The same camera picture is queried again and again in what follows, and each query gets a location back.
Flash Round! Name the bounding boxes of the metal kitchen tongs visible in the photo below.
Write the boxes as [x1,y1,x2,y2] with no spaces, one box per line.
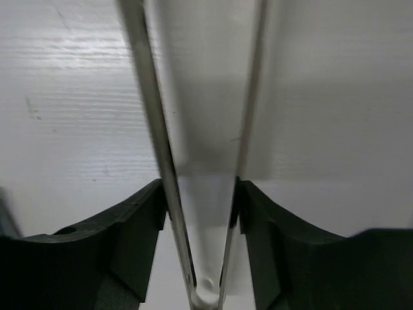
[117,1,268,309]

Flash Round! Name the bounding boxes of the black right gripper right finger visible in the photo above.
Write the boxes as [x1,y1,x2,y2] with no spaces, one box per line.
[237,181,412,309]

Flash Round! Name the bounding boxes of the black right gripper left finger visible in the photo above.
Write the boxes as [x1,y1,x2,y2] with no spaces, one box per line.
[1,180,166,309]

